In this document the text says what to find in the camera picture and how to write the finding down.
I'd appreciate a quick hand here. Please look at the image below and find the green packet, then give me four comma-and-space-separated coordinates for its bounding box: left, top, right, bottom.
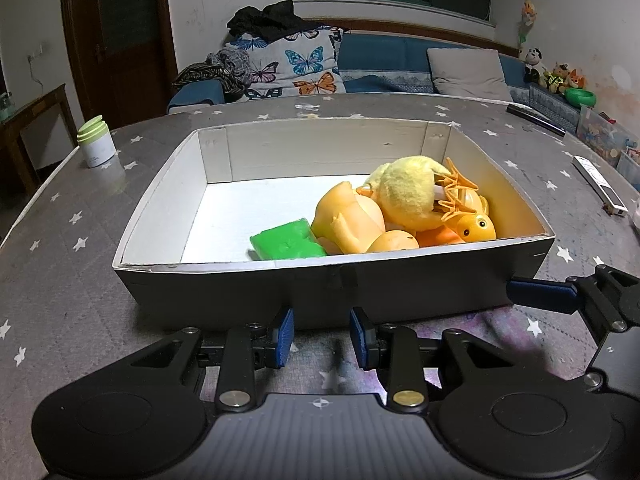
250, 219, 326, 260

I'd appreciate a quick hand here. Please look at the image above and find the yellow plush duck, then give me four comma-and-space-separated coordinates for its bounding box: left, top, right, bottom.
356, 155, 452, 232

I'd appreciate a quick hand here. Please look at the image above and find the clear plastic bag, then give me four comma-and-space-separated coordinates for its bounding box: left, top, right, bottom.
628, 198, 640, 232

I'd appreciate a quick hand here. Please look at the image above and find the white remote control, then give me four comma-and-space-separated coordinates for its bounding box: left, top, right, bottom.
572, 155, 628, 217

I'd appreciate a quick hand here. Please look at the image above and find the orange rubber duck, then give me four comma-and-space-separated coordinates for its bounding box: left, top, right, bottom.
416, 214, 497, 247

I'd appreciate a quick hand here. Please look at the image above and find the white cardboard box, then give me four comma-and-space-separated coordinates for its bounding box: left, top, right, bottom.
113, 118, 554, 328

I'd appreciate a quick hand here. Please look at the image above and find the yellow plastic toy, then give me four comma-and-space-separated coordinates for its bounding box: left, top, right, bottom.
311, 181, 420, 254

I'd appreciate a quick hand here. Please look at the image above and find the clear toy storage box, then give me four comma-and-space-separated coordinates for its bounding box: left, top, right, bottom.
576, 106, 640, 190

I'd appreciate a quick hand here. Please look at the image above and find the black remote control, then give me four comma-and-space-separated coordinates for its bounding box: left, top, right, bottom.
506, 103, 566, 138

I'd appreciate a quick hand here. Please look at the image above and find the green plastic bowl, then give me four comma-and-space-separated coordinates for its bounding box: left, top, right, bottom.
564, 88, 597, 107

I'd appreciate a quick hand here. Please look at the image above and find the orange fox plush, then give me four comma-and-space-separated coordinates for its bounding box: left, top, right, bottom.
567, 68, 586, 89

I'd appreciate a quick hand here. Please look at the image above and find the yellow bear plush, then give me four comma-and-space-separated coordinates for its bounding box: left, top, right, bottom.
544, 63, 570, 94

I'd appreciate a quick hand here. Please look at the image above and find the panda plush toy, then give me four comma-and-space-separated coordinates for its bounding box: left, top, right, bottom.
524, 48, 547, 84

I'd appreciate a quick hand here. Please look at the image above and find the beige cushion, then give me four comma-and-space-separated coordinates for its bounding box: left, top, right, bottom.
426, 48, 512, 102

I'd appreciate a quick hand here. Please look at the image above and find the green lidded white jar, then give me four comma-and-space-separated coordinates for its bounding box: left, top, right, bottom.
77, 115, 116, 168

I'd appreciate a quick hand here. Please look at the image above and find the grey knitted clothing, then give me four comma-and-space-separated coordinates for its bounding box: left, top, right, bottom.
171, 47, 250, 102

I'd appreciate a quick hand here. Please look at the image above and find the hanging doll toy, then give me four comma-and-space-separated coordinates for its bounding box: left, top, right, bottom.
518, 0, 537, 47

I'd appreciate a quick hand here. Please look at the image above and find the butterfly print quilt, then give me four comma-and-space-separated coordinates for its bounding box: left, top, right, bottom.
230, 26, 346, 101

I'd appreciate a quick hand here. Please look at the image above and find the blue sofa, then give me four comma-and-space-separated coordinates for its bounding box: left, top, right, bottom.
167, 34, 580, 133

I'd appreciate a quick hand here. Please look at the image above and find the wooden side table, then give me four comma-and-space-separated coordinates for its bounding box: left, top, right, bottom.
1, 84, 77, 208

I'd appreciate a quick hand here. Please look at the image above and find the black clothes pile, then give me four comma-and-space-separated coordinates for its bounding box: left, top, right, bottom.
227, 0, 323, 44

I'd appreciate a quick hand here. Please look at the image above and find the brown wooden door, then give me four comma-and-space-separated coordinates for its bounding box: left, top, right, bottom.
61, 0, 177, 129

